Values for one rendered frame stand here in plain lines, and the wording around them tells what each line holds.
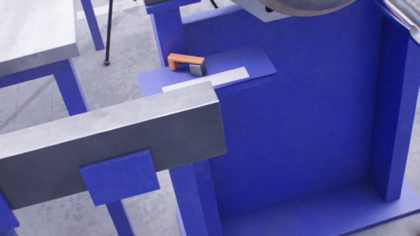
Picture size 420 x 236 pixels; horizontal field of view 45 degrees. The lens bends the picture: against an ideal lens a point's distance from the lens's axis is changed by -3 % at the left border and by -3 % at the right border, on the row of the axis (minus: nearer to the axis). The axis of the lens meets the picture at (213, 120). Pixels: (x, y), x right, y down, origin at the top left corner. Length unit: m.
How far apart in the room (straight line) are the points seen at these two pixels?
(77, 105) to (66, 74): 0.10
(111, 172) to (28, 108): 1.67
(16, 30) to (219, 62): 0.54
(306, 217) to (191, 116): 0.95
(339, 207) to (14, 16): 1.22
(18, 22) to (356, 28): 0.92
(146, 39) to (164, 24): 1.74
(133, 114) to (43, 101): 1.71
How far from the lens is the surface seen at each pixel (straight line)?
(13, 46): 1.34
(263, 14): 1.23
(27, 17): 1.46
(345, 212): 1.87
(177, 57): 1.18
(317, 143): 1.74
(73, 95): 1.39
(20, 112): 2.67
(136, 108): 1.00
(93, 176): 1.03
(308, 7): 1.08
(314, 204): 1.89
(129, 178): 1.05
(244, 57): 1.21
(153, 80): 1.19
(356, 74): 1.62
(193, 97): 1.00
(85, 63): 2.84
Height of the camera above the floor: 1.48
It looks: 41 degrees down
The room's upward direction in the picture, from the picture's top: 10 degrees counter-clockwise
